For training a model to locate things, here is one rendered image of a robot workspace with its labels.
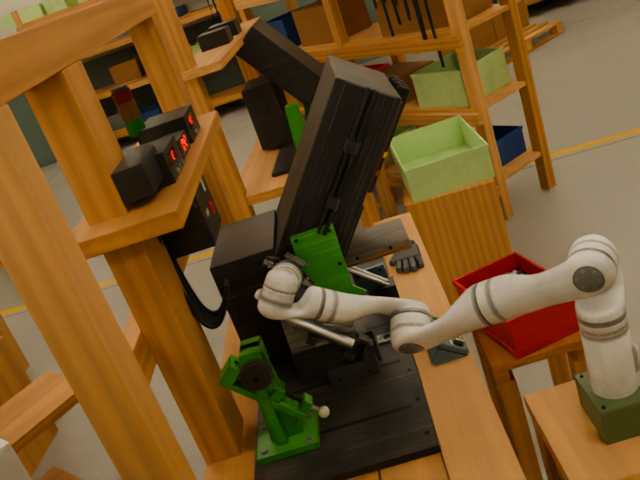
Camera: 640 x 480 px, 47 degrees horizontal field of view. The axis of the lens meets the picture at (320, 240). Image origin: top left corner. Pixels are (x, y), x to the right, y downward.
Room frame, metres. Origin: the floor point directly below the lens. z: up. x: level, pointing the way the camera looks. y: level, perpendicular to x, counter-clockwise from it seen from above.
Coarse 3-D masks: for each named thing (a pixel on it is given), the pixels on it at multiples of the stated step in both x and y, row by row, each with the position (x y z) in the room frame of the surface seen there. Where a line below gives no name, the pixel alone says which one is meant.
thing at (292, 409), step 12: (228, 360) 1.48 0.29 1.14; (228, 372) 1.44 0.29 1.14; (228, 384) 1.44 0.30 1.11; (240, 384) 1.45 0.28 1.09; (252, 396) 1.43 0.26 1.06; (276, 396) 1.44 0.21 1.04; (288, 396) 1.45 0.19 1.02; (276, 408) 1.43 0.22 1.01; (288, 408) 1.43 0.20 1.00; (300, 408) 1.44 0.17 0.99
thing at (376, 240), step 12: (372, 228) 1.95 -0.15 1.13; (384, 228) 1.92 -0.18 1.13; (396, 228) 1.89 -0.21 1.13; (360, 240) 1.90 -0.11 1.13; (372, 240) 1.87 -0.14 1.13; (384, 240) 1.84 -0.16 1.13; (396, 240) 1.81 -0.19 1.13; (408, 240) 1.80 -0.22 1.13; (348, 252) 1.85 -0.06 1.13; (360, 252) 1.82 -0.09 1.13; (372, 252) 1.81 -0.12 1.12; (384, 252) 1.81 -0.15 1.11; (348, 264) 1.82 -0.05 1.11
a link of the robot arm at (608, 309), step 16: (576, 240) 1.25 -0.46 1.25; (592, 240) 1.21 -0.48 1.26; (608, 240) 1.22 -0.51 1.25; (624, 288) 1.21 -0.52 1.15; (576, 304) 1.23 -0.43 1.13; (592, 304) 1.20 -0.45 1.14; (608, 304) 1.19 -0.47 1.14; (624, 304) 1.18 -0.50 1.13; (592, 320) 1.18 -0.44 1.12; (608, 320) 1.17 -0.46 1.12
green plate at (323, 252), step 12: (324, 228) 1.73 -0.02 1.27; (300, 240) 1.74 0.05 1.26; (312, 240) 1.73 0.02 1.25; (324, 240) 1.73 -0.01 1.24; (336, 240) 1.72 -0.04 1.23; (300, 252) 1.73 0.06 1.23; (312, 252) 1.72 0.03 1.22; (324, 252) 1.72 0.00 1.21; (336, 252) 1.71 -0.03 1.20; (312, 264) 1.72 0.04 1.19; (324, 264) 1.71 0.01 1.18; (336, 264) 1.71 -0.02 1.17; (312, 276) 1.71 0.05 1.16; (324, 276) 1.70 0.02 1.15; (336, 276) 1.70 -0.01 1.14; (348, 276) 1.69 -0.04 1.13; (324, 288) 1.70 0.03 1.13; (336, 288) 1.69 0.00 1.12; (348, 288) 1.69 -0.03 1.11
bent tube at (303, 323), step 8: (288, 256) 1.69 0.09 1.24; (296, 256) 1.72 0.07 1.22; (304, 264) 1.68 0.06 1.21; (288, 320) 1.67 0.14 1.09; (296, 320) 1.66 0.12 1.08; (304, 320) 1.66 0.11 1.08; (304, 328) 1.65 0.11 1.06; (312, 328) 1.65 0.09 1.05; (320, 328) 1.65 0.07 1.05; (320, 336) 1.64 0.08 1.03; (328, 336) 1.64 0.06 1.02; (336, 336) 1.64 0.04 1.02; (344, 336) 1.64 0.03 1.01; (336, 344) 1.64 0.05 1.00; (344, 344) 1.63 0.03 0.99; (352, 344) 1.62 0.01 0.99
